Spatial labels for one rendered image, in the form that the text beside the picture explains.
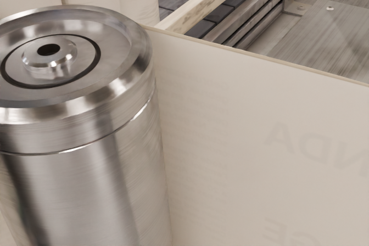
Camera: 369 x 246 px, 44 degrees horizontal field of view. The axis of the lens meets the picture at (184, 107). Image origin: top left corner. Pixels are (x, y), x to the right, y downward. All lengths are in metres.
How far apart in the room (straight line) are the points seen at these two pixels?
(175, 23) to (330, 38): 0.15
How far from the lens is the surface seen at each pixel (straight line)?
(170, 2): 0.52
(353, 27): 0.48
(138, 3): 0.39
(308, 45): 0.44
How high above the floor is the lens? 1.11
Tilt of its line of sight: 40 degrees down
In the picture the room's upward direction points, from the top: 3 degrees counter-clockwise
